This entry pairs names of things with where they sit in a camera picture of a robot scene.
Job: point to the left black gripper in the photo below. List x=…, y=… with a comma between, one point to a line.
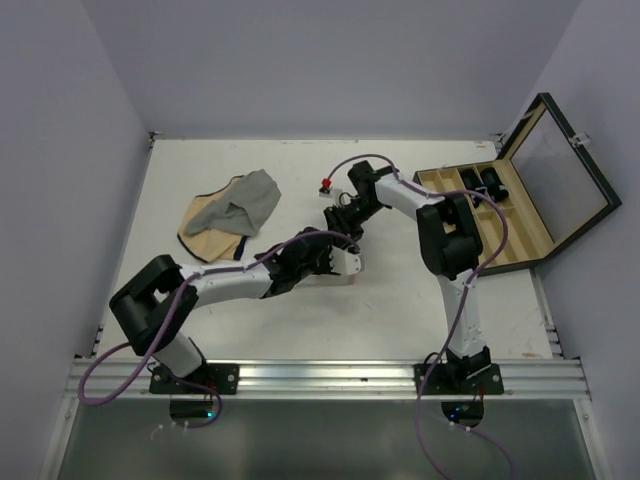
x=326, y=265

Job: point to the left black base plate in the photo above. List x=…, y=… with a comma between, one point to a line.
x=223, y=378

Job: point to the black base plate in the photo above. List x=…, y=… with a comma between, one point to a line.
x=223, y=378
x=442, y=382

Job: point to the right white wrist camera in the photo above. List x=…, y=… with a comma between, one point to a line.
x=326, y=190

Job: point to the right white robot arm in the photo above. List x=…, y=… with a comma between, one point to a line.
x=450, y=248

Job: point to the grey underwear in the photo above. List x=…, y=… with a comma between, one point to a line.
x=241, y=208

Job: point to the black rolled item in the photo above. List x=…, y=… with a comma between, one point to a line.
x=472, y=181
x=495, y=187

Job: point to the black wooden compartment box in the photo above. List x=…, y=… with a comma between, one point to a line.
x=557, y=192

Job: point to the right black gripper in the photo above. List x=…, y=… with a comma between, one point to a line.
x=337, y=221

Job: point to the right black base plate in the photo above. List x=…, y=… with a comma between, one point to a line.
x=442, y=382

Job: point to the beige underwear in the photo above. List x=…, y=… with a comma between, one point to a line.
x=210, y=245

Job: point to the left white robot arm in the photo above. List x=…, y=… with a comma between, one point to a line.
x=153, y=306

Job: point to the aluminium mounting rail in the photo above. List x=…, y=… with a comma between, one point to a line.
x=541, y=379

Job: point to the white pink-trimmed underwear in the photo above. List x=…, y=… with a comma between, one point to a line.
x=331, y=280

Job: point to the black rolled item right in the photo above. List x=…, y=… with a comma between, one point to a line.
x=495, y=187

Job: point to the black rolled item left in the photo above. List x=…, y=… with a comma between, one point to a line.
x=472, y=181

